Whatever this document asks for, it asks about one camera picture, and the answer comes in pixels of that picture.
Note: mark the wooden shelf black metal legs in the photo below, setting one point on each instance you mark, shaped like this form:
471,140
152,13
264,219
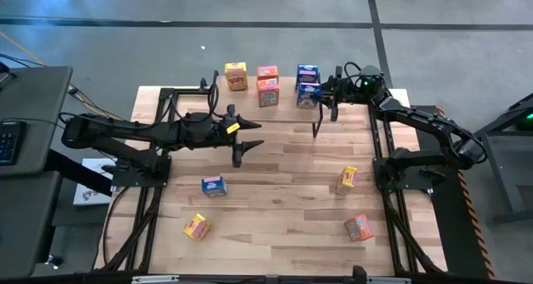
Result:
283,113

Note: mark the white paper sheet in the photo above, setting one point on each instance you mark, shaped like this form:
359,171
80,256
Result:
89,194

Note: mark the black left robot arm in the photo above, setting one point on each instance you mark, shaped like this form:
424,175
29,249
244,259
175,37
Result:
125,130

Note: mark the silver metal bracket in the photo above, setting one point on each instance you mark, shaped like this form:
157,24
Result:
155,279
389,280

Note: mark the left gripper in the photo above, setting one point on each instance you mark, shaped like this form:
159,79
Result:
225,134

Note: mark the black clamp knob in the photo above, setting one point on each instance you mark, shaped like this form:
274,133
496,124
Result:
203,84

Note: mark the yellow Corn Pops cereal box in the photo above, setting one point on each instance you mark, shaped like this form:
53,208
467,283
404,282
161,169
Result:
197,227
236,76
346,180

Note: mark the grey metal stand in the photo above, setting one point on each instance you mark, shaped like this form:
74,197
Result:
499,171

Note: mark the blue Frosted Flakes cereal box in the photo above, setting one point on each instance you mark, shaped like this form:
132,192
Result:
308,96
307,72
214,187

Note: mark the black keyboard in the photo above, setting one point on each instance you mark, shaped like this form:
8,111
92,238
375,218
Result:
10,142

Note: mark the black metal table frame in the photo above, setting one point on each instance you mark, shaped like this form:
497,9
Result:
166,96

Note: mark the small black caster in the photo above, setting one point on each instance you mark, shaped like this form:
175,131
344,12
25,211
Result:
54,260

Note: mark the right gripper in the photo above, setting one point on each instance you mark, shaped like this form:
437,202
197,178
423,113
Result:
339,92

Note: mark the black box green light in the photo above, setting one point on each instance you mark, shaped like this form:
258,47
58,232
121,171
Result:
525,117

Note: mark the orange Mini-Wheats cereal box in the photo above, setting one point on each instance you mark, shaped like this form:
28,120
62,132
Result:
267,72
359,228
267,94

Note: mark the grey desk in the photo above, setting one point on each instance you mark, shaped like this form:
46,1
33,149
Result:
37,96
25,225

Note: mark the black mat hazard-striped edge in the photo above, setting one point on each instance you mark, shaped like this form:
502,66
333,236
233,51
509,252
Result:
449,217

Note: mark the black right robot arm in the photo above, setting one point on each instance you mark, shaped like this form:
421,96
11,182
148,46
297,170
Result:
420,119

